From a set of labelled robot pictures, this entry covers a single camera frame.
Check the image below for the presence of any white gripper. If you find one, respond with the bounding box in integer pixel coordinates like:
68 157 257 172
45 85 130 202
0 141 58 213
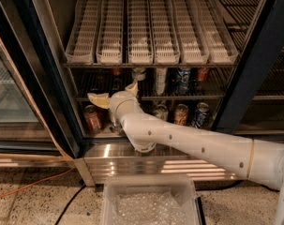
87 81 141 118

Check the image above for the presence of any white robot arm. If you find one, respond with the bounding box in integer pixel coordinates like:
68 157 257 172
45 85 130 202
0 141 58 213
87 82 284 225

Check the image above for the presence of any silver can bottom left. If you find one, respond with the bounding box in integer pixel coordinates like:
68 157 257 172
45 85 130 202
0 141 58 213
109 111 123 134

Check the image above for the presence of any red-orange can bottom shelf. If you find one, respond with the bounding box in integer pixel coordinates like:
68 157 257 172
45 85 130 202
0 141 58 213
83 105 102 132

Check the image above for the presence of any tall white can middle shelf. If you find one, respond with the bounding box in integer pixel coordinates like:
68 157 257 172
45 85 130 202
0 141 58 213
155 67 167 96

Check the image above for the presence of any orange can bottom shelf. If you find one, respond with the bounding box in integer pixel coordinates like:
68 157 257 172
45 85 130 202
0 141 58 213
173 104 188 126

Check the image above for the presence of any blue can middle shelf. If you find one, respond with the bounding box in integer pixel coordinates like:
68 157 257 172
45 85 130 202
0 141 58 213
174 68 191 96

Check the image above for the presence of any blue white can bottom shelf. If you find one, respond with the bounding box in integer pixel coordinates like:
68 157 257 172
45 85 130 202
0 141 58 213
191 102 210 128

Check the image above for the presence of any red can middle shelf right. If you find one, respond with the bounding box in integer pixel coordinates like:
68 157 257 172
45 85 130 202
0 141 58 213
196 67 210 82

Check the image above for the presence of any open glass fridge door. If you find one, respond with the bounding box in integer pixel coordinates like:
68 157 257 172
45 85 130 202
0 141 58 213
0 0 80 158

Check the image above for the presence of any stainless steel fridge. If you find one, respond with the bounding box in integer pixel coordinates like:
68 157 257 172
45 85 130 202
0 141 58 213
9 0 284 188

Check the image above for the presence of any clear plastic bin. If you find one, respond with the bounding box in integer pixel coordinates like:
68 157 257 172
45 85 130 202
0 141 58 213
99 174 203 225

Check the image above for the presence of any middle wire shelf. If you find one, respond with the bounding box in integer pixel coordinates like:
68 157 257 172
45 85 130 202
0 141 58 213
72 68 227 101

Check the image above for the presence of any orange cable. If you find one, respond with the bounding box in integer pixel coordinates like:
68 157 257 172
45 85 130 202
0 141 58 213
0 168 75 203

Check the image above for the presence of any black cable left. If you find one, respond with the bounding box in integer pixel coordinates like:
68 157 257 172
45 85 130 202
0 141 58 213
54 185 87 225

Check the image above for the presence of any black cable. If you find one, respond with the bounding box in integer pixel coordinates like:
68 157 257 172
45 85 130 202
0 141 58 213
195 179 280 193
54 185 87 225

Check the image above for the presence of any black cable right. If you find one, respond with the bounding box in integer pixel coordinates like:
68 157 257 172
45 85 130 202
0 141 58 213
195 179 280 193

